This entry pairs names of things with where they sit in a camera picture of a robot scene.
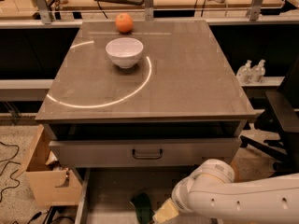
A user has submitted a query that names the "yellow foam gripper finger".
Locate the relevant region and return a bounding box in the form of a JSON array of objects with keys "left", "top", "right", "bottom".
[{"left": 152, "top": 198, "right": 179, "bottom": 224}]

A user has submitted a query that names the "green yellow sponge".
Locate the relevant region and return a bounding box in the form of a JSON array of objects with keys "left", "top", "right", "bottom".
[{"left": 130, "top": 193, "right": 154, "bottom": 224}]

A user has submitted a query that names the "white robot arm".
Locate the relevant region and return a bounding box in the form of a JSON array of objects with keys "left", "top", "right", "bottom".
[{"left": 153, "top": 159, "right": 299, "bottom": 224}]

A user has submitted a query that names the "open grey middle drawer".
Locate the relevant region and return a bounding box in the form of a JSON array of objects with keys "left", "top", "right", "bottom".
[{"left": 75, "top": 167, "right": 193, "bottom": 224}]

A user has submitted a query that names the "grey top drawer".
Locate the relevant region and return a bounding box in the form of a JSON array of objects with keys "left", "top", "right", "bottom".
[{"left": 50, "top": 138, "right": 240, "bottom": 168}]

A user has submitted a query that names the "grey cabinet counter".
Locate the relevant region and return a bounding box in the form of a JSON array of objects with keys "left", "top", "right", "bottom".
[{"left": 36, "top": 21, "right": 255, "bottom": 123}]

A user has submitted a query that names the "cardboard box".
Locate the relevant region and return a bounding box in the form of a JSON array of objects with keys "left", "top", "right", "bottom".
[{"left": 16, "top": 125, "right": 82, "bottom": 207}]

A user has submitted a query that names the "black office chair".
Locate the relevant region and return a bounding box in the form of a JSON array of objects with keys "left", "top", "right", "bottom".
[{"left": 240, "top": 58, "right": 299, "bottom": 173}]

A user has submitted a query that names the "clear plastic bottle right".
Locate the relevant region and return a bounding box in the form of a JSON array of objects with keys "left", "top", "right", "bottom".
[{"left": 249, "top": 60, "right": 265, "bottom": 83}]

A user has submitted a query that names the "white ceramic bowl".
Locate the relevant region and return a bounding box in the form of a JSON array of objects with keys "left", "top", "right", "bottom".
[{"left": 106, "top": 37, "right": 144, "bottom": 69}]

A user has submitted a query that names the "orange fruit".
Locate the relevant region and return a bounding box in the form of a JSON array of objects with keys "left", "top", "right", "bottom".
[{"left": 115, "top": 13, "right": 134, "bottom": 33}]

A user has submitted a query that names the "black drawer handle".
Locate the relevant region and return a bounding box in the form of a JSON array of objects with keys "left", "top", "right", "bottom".
[{"left": 132, "top": 149, "right": 164, "bottom": 160}]

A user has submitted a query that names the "black floor cable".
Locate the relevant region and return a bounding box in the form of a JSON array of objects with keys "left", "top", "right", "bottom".
[{"left": 0, "top": 140, "right": 22, "bottom": 203}]

